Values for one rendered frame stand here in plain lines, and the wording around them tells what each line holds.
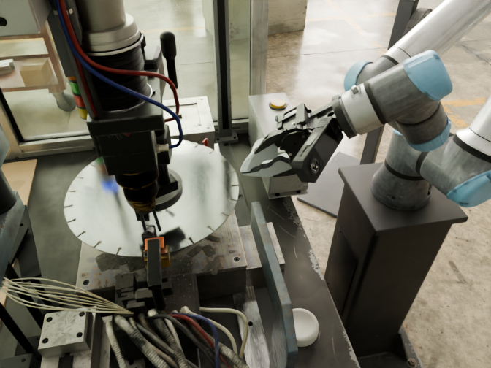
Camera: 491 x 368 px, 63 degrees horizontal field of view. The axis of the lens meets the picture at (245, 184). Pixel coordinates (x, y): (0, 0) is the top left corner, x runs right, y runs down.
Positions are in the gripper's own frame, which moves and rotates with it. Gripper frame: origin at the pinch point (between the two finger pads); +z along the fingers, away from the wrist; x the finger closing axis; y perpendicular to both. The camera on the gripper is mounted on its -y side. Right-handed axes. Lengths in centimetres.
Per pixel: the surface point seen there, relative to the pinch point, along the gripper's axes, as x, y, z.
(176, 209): 2.4, -5.1, 13.6
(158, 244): 4.8, -15.8, 12.1
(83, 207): 12.1, -6.0, 27.7
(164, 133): 16.7, -6.6, 3.1
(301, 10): -77, 341, 24
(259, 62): -1, 51, 1
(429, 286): -125, 52, -5
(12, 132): 25, 32, 66
